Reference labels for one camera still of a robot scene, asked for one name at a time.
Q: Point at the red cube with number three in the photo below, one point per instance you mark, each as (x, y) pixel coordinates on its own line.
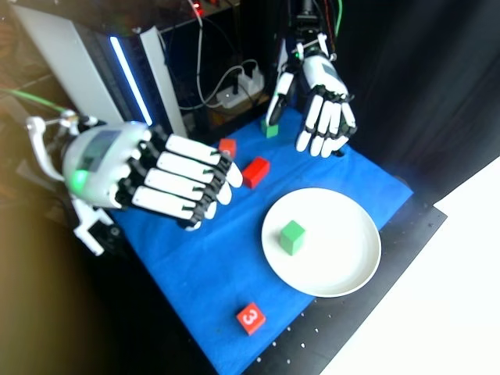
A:
(251, 318)

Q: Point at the tall red block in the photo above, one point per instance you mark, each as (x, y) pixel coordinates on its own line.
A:
(256, 172)

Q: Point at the black backdrop curtain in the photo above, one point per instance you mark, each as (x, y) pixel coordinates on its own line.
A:
(429, 78)

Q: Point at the white robot body column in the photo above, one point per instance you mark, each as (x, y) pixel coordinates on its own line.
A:
(78, 70)

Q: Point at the tall green block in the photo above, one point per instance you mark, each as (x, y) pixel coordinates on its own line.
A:
(292, 236)

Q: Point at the blue cloth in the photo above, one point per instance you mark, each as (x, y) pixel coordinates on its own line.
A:
(203, 254)

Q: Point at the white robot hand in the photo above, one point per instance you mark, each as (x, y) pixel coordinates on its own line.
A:
(326, 78)
(117, 156)

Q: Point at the white round plate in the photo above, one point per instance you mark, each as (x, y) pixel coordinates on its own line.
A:
(340, 242)

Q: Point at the green cube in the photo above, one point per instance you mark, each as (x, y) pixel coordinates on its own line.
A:
(270, 130)

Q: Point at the white power strip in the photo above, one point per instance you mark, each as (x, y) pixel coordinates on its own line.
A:
(246, 84)

